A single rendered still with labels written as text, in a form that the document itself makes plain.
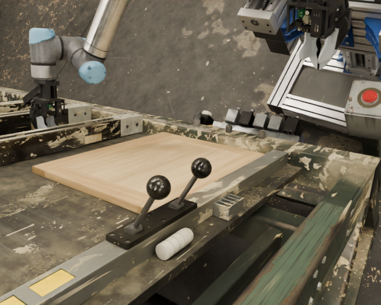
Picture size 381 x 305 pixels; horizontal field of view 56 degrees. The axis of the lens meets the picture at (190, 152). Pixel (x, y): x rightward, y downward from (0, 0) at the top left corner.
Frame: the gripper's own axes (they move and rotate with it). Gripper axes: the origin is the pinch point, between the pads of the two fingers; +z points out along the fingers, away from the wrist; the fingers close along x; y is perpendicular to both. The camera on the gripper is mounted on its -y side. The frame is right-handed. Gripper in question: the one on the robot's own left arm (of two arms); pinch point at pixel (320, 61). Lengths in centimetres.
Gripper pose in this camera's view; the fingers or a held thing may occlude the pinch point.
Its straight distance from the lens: 75.8
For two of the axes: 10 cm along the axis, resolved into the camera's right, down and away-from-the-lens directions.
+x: 7.5, 3.5, -5.6
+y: -6.4, 6.0, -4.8
